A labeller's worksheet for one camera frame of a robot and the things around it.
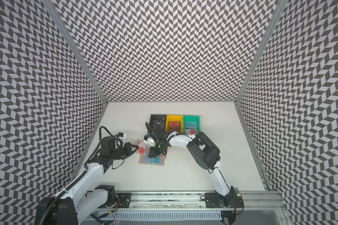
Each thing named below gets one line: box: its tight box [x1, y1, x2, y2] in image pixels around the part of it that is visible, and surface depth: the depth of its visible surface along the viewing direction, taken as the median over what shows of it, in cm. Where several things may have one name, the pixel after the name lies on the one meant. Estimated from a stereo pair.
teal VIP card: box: [150, 155, 163, 165], surface depth 88 cm
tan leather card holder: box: [138, 154, 167, 166], surface depth 88 cm
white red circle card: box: [136, 141, 147, 156], surface depth 86 cm
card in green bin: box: [184, 120, 198, 135], surface depth 102 cm
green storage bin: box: [183, 115, 201, 134], surface depth 103 cm
